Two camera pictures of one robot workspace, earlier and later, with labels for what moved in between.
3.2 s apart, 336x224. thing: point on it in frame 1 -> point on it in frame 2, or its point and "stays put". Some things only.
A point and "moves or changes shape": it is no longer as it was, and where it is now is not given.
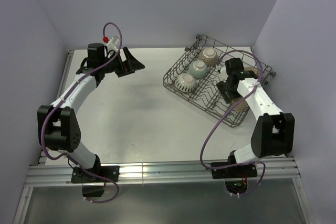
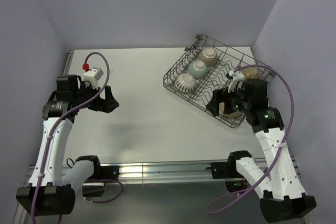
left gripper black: [128, 66] -> [105, 105]
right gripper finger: [227, 98] -> [213, 105]
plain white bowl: [241, 107] moves or changes shape
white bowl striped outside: [185, 83] stays put
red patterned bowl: [209, 55] stays put
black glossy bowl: [254, 70] stays put
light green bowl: [198, 68] stays put
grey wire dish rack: [195, 75] stays put
